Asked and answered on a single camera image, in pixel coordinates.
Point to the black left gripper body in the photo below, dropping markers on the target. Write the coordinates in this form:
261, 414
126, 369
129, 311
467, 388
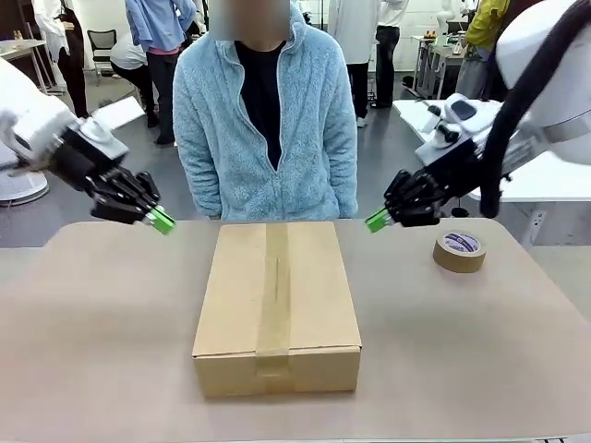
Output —
76, 161

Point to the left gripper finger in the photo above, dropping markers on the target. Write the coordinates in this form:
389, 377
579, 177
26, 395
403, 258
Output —
138, 189
120, 213

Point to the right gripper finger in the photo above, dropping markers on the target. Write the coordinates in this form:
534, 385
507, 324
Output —
406, 187
415, 218

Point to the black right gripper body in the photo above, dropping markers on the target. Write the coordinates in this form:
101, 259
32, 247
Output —
438, 194

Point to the brown cardboard box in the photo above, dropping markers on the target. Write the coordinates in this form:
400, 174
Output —
277, 300

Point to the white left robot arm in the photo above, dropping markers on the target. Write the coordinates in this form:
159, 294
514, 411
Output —
27, 115

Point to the person's right forearm blue sleeve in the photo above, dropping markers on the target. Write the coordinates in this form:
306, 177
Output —
194, 184

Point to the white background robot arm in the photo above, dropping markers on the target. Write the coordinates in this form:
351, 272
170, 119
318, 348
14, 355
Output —
445, 11

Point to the person's left forearm blue sleeve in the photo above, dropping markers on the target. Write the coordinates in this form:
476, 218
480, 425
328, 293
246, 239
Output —
344, 184

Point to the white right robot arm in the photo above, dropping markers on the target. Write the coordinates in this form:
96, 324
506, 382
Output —
545, 46

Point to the brown packing tape roll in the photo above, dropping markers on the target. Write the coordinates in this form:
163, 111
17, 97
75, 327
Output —
459, 258

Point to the white perforated air purifier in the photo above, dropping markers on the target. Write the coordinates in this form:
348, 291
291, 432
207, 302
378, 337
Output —
23, 189

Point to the person in blue fleece jacket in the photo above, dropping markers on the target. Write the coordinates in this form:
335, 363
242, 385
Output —
314, 138

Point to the bystander in black apron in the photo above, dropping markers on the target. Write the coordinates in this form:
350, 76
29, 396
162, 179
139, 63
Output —
69, 55

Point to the white table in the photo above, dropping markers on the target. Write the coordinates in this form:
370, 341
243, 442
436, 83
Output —
545, 182

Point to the black mesh office chair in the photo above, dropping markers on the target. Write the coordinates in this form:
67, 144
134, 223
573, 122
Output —
102, 46

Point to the bystander in white shirt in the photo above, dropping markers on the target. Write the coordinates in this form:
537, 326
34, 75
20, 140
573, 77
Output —
129, 55

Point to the bystander in blue shirt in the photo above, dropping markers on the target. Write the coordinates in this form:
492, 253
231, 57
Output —
161, 69

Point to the grey background table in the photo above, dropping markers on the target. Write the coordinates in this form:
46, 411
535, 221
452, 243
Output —
23, 46

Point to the background desk with equipment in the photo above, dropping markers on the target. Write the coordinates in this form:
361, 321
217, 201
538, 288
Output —
434, 55

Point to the bystander in black trousers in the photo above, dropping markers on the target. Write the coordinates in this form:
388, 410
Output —
390, 51

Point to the bystander in white lab coat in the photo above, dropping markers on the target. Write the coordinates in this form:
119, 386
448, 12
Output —
353, 46

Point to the brown tape strip on box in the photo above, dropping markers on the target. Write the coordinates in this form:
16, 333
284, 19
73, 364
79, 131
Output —
274, 300

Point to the bystander in yellow jacket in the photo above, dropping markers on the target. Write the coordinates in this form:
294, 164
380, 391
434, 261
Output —
482, 27

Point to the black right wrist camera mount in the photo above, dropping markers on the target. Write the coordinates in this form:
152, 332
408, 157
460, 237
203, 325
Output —
461, 157

